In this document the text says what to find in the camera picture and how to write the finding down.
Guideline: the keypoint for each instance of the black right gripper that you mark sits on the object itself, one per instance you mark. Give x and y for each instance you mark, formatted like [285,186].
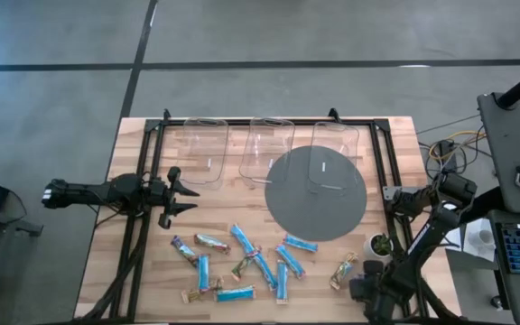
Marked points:
[370,289]

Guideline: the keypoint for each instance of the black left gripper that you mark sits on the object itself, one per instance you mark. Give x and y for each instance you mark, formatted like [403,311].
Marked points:
[156,195]

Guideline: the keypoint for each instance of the green tan granola bar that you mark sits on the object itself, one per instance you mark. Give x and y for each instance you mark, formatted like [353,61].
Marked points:
[343,271]

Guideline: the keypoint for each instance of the green dark snack bag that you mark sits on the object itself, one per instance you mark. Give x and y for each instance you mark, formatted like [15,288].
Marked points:
[265,270]

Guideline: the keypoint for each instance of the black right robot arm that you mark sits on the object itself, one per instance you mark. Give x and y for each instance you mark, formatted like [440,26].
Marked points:
[422,234]

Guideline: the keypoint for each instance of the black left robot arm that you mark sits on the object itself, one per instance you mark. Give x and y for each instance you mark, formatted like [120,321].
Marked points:
[84,192]

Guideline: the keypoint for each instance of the small white potted plant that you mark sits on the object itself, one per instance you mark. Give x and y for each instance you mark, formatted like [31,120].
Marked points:
[379,246]

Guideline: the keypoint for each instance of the clear plastic bin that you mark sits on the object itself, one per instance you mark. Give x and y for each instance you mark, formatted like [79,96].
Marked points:
[266,151]
[334,153]
[203,153]

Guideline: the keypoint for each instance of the grey round mat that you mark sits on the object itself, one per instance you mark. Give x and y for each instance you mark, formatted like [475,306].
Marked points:
[314,216]

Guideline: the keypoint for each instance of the grey metal mounting plate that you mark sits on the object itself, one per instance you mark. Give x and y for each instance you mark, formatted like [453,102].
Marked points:
[391,193]

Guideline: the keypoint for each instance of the white paper sheets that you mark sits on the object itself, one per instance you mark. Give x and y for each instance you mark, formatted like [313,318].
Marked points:
[476,246]

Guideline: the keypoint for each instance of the black caster wheel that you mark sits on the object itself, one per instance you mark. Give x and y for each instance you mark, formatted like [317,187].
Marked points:
[496,301]

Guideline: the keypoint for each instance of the black boom bar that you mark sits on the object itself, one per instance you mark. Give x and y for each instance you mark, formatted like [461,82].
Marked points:
[472,210]

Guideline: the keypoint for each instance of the black power brick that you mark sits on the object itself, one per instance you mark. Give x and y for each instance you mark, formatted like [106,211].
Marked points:
[446,148]

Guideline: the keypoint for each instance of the dark grey equipment stand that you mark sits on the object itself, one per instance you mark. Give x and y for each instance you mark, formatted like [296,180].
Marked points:
[2,223]

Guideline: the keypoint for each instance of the grey cart top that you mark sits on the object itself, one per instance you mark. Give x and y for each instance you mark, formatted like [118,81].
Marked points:
[508,149]

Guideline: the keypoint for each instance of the black aluminium table frame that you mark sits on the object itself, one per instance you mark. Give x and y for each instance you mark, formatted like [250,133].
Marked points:
[264,122]

